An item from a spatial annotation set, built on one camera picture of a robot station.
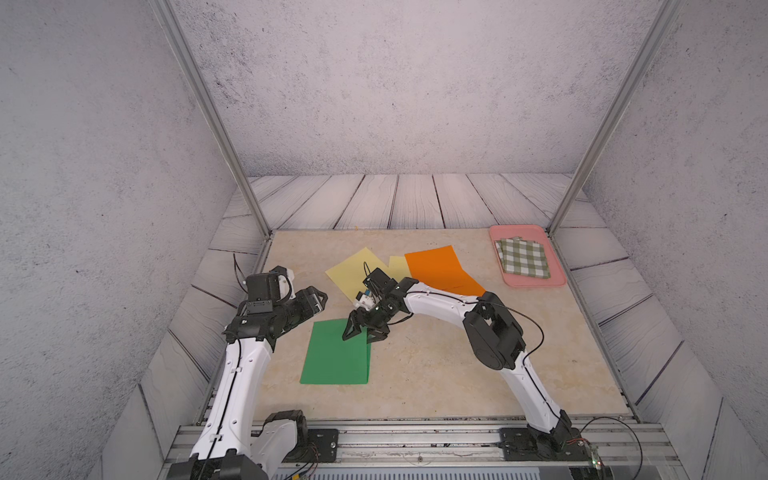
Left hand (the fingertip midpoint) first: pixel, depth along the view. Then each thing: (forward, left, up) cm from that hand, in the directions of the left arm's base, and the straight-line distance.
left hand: (322, 299), depth 79 cm
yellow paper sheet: (+26, -21, -21) cm, 39 cm away
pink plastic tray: (+42, -75, -19) cm, 88 cm away
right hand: (-6, -7, -13) cm, 16 cm away
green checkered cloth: (+28, -67, -18) cm, 74 cm away
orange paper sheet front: (+25, -36, -20) cm, 49 cm away
